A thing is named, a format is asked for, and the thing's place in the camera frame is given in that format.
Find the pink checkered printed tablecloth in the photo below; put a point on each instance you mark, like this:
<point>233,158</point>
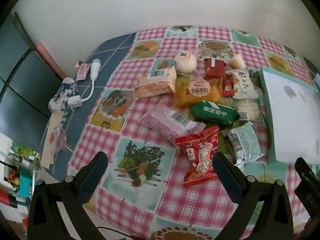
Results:
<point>140,160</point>

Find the colourful toy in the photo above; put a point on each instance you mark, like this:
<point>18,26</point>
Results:
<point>12,177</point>

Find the flat orange print wrapper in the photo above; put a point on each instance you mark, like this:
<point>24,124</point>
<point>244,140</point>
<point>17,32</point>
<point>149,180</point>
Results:
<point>53,135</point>

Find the peach bread packet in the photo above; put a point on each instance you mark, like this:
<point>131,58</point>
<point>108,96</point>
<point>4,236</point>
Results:
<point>155,85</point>

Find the dark red snack packet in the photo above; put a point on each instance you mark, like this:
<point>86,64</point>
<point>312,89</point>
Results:
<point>214,71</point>

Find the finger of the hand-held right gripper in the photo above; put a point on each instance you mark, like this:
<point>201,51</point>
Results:
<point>308,187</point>

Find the clear cracker packet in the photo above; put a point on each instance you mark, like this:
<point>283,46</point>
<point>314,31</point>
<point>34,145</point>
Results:
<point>247,107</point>

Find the crumpled blue white wrapper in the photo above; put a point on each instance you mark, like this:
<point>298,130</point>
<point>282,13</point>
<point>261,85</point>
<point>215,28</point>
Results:
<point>62,92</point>

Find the pale green snack packet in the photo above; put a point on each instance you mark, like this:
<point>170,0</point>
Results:
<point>246,142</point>

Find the blue grid tablecloth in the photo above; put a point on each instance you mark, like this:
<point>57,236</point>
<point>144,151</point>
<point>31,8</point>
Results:
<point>107,52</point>

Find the teal cardboard box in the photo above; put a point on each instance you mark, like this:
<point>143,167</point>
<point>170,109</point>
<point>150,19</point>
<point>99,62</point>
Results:
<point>295,120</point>

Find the small pink sachet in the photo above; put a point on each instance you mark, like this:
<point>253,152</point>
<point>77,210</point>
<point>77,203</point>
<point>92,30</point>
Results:
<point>82,72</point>

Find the small red snack packet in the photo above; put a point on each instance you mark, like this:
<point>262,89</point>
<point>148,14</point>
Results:
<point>227,88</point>

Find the green biscuit packet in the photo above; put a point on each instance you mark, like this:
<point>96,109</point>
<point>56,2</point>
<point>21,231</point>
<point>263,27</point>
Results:
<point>216,113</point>

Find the white snack packet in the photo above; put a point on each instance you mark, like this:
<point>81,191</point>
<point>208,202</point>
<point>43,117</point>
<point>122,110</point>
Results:
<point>245,83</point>

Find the teal plastic box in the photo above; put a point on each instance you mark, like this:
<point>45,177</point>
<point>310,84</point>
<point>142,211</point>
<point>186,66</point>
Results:
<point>25,182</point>

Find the dark glass cabinet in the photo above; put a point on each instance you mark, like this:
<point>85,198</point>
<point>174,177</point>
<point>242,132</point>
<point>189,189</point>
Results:
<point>20,80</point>

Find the yellow soft bread packet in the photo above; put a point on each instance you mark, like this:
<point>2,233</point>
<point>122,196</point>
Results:
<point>200,91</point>

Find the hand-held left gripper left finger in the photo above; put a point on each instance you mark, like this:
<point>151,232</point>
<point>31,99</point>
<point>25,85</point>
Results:
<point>96,170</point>

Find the red date snack packet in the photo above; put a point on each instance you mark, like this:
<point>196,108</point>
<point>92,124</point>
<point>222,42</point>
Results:
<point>200,155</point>

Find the small jelly cup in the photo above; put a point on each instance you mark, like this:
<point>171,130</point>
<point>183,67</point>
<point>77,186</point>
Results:
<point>238,62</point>

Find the round white bun packet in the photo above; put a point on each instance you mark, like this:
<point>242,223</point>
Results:
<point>186,62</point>

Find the pink snack packet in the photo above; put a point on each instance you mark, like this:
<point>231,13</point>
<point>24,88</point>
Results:
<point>167,121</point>

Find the pink wooden strip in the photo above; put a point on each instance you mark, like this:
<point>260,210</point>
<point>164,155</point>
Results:
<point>50,57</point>

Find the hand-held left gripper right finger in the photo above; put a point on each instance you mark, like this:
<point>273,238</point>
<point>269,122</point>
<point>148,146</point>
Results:
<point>223,173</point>

